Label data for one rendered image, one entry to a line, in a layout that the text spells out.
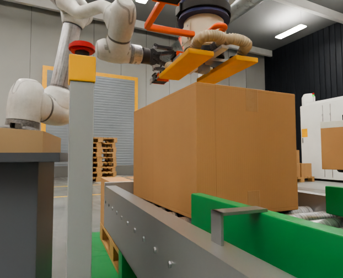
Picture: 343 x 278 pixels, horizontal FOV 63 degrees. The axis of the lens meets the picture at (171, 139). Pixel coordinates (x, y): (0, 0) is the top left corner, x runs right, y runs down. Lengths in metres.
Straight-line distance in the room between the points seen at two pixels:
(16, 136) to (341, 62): 12.97
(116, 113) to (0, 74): 4.13
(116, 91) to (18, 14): 4.24
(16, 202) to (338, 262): 1.30
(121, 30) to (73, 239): 0.84
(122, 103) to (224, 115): 10.73
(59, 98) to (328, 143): 2.10
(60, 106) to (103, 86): 9.84
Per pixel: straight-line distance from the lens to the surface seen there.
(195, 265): 0.49
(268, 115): 0.99
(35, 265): 1.51
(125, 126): 11.46
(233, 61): 1.12
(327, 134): 2.70
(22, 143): 1.41
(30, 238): 1.48
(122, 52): 1.33
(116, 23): 1.27
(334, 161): 2.68
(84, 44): 0.82
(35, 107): 1.55
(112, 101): 11.44
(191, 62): 1.10
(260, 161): 0.95
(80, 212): 0.78
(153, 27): 1.14
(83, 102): 0.78
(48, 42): 11.76
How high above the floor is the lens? 0.73
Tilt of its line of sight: 4 degrees up
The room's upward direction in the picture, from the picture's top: straight up
